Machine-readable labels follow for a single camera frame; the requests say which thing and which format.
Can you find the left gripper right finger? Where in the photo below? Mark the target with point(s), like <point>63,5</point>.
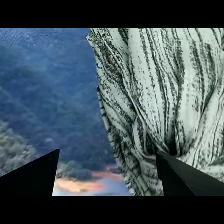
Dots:
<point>186,181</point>

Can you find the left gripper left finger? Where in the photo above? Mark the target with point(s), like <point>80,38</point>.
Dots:
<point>30,180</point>

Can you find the white black striped shirt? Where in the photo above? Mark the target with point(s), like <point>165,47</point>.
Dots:
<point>156,93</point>

